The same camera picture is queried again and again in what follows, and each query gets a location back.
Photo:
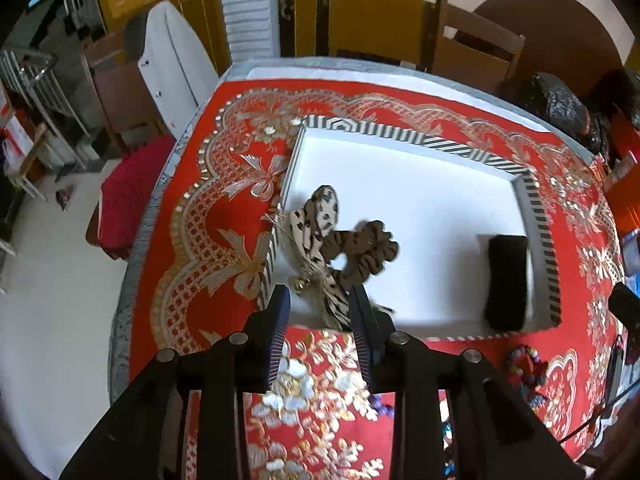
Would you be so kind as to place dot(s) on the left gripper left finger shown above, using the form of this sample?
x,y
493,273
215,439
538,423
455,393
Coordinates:
x,y
262,353

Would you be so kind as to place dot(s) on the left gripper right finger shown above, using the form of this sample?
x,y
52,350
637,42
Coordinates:
x,y
371,328

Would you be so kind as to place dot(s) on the leopard print bow scrunchie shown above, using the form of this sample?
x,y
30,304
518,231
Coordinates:
x,y
302,231

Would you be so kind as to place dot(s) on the brown striped scrunchie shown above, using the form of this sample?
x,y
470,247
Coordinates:
x,y
366,250

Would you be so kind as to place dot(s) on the black fabric pouch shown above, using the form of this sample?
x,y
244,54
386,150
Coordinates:
x,y
507,298

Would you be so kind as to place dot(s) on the red floral tablecloth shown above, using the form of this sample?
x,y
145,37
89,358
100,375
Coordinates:
x,y
207,244

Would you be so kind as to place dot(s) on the striped white tray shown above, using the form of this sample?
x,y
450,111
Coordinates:
x,y
443,202

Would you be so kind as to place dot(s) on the red cushioned stool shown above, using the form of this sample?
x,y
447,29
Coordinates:
x,y
124,195

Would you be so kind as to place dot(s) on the black plastic bag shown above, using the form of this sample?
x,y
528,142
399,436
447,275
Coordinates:
x,y
547,97

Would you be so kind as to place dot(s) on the dark round tabletop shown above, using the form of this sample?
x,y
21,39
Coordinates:
x,y
562,38

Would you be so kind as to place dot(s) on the wooden chair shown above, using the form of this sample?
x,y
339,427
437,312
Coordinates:
x,y
465,47

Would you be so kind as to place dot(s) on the white louvered door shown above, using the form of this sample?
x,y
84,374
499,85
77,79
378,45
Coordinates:
x,y
252,28

